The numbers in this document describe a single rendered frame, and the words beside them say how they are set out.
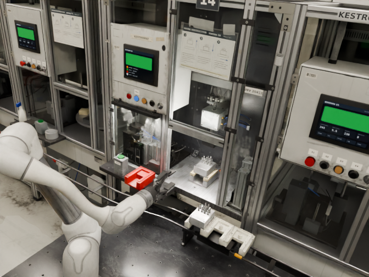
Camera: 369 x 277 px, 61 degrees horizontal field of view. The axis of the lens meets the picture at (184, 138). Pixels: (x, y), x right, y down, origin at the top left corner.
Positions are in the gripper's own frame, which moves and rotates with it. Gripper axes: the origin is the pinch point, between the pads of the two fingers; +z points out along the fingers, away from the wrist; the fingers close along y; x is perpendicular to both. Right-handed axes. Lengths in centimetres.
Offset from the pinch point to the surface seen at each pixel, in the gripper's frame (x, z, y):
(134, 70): 42, 18, 47
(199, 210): -15.3, 8.4, -19.4
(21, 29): 149, 18, 55
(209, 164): -2.0, 41.5, -9.4
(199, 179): 1.5, 36.4, -20.7
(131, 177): 34.2, 6.9, -17.7
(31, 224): 147, -2, -112
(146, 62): 33, 18, 53
